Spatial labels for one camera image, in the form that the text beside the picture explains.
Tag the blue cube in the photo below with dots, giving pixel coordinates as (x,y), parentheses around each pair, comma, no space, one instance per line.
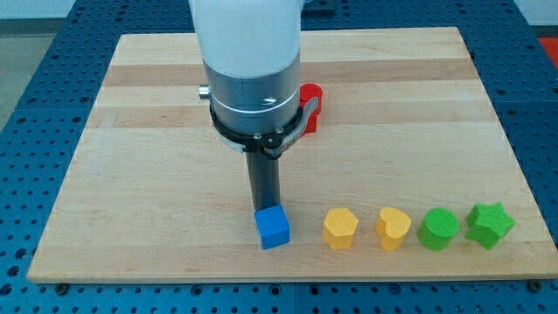
(273,226)

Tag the green star block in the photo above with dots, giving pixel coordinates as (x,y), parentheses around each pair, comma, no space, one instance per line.
(488,224)

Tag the wooden board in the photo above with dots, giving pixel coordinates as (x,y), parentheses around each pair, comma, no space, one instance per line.
(152,195)

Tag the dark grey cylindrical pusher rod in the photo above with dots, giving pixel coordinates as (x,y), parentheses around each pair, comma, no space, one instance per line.
(264,180)

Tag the yellow heart block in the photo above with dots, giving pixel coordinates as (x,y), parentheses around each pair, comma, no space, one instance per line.
(392,226)

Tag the black clamp ring with lever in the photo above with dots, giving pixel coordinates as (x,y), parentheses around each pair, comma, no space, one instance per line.
(274,144)

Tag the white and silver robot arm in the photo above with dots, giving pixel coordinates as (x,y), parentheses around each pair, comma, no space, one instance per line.
(251,54)

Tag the yellow hexagon block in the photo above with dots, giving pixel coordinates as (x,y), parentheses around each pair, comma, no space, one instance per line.
(339,228)

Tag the green cylinder block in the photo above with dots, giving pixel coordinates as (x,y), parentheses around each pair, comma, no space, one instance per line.
(438,228)

